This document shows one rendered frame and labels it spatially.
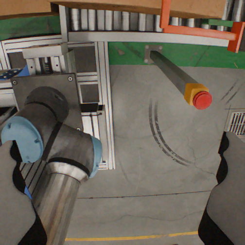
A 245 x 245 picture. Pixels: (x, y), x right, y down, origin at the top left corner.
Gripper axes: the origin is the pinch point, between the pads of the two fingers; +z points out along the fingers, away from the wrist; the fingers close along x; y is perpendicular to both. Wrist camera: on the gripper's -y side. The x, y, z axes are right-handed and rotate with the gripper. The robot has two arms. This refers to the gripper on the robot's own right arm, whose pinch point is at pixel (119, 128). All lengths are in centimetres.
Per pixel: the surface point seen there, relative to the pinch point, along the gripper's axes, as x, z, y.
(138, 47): 17, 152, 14
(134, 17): 10, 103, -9
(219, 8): 35, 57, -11
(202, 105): 29, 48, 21
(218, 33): 28, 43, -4
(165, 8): 12.7, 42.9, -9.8
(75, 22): -22, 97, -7
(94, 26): -12, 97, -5
